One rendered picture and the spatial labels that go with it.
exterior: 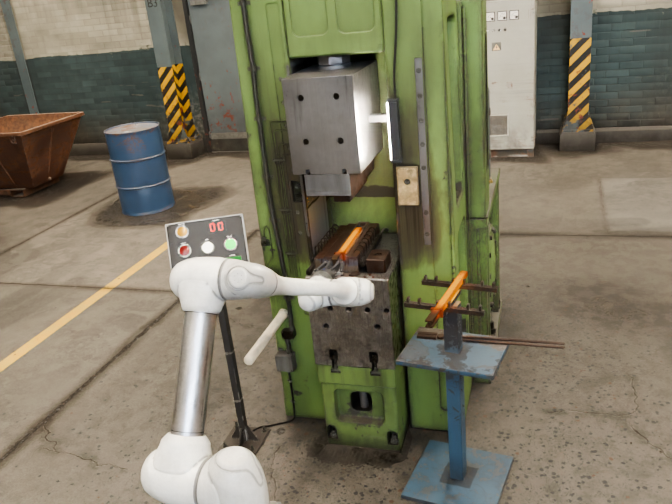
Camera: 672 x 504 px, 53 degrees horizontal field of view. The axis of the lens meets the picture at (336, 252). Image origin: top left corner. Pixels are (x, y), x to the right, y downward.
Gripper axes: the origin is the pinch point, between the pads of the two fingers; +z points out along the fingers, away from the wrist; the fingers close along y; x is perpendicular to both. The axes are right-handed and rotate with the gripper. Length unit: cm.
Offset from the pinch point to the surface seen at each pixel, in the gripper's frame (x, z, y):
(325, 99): 68, 5, 1
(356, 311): -24.0, -0.9, 6.7
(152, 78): 7, 603, -445
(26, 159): -50, 390, -503
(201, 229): 16, -7, -58
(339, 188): 30.6, 5.2, 2.7
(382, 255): -1.6, 9.9, 17.7
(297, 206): 17.7, 19.6, -22.8
